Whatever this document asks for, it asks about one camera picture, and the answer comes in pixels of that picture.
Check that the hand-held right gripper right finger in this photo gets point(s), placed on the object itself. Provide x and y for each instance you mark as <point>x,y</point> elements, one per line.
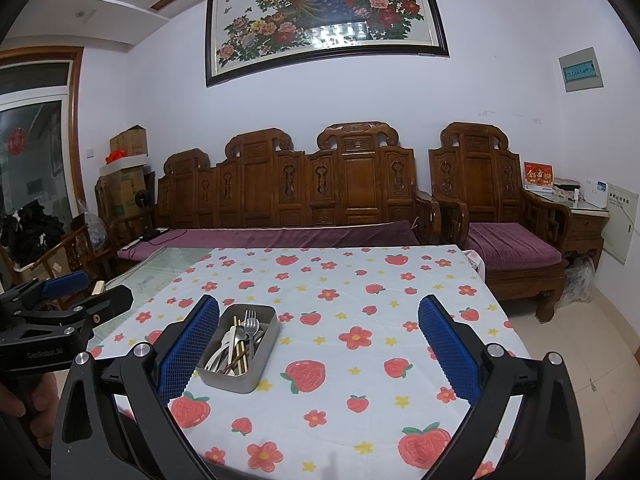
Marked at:
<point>447,350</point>

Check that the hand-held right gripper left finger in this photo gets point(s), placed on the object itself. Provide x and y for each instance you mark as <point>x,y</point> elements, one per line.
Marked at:
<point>190,350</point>

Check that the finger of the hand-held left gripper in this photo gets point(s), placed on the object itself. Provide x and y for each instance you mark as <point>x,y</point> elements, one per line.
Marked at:
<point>100,305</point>
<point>65,284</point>

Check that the large white plastic spoon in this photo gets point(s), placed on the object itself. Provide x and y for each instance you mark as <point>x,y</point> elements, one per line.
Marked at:
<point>215,360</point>

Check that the brown chopstick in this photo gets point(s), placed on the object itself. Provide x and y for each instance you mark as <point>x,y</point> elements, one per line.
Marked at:
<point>230,367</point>

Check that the beige chopstick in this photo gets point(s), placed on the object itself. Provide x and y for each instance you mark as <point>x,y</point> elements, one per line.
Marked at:
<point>241,360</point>

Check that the metal fork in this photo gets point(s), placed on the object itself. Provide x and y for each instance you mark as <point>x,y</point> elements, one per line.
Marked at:
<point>250,322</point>

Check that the rectangular metal tin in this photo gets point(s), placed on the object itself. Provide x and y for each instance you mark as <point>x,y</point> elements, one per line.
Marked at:
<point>250,380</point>

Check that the metal spoon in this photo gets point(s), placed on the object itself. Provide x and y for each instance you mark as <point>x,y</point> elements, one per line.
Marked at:
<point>260,335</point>

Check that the person's left hand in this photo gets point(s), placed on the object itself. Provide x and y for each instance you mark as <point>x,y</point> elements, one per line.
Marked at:
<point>47,405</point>

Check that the beige block with dark band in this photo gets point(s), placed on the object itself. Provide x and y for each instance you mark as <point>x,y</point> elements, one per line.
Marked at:
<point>98,290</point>

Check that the wooden side chair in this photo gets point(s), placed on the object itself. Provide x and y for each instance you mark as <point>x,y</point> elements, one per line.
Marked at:
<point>70,255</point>

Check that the pile of black clothes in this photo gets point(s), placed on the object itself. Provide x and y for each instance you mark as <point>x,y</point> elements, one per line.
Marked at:
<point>30,232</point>

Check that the large cardboard box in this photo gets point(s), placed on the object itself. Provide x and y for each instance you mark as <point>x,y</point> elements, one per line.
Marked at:
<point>122,195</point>

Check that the black fan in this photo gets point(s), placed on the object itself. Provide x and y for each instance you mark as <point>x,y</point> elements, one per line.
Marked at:
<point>145,199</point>

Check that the strawberry flower print tablecloth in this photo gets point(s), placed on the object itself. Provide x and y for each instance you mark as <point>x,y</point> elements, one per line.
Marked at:
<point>350,280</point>

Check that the square purple seat cushion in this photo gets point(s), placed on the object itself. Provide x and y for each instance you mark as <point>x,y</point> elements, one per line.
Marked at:
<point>510,245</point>

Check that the red plastic bag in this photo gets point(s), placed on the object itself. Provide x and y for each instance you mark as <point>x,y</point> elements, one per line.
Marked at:
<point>115,157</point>

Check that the long purple seat cushion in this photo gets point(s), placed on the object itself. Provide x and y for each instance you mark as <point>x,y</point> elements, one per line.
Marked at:
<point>275,240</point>

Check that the clear plastic bag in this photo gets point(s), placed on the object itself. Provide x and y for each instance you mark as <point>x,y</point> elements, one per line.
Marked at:
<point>577,280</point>

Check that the small cardboard box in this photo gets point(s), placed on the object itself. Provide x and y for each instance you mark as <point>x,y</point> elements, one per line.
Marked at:
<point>130,142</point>

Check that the carved wooden armchair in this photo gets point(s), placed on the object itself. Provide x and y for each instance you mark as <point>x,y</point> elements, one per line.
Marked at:
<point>475,175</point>

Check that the wooden side table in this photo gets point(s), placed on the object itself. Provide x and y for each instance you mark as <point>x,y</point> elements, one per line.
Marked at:
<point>585,230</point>

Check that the red desk calendar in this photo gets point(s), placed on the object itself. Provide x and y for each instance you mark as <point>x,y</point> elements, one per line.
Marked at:
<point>538,177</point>

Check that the carved wooden sofa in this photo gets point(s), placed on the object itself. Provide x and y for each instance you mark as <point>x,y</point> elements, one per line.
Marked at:
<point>300,180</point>

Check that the white router box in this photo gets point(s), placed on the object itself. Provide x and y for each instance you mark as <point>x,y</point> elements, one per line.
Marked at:
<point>597,192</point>

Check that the framed peacock flower painting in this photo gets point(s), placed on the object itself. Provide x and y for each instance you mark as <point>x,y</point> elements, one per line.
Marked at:
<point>325,15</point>

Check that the wooden door frame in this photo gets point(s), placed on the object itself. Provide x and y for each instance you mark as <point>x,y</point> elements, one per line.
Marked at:
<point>75,135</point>

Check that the white wall panel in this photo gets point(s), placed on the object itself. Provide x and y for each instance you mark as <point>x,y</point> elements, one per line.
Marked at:
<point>619,225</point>

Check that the grey wall electrical box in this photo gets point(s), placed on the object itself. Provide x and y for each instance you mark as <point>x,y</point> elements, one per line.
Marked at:
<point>580,70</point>

